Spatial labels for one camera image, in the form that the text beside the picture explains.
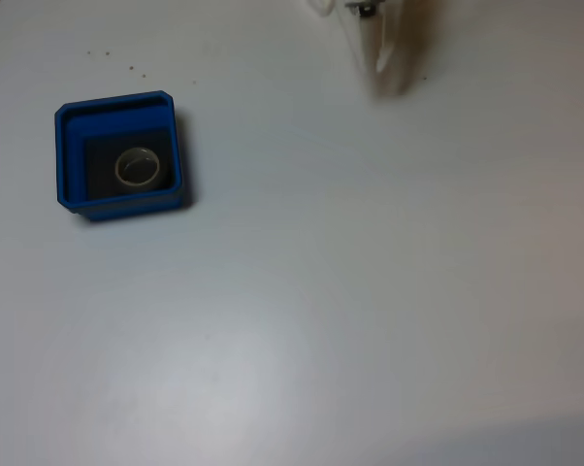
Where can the black tape roll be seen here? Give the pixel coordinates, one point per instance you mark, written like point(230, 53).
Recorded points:
point(122, 184)

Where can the blue plastic box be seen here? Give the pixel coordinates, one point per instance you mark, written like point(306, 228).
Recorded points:
point(69, 160)

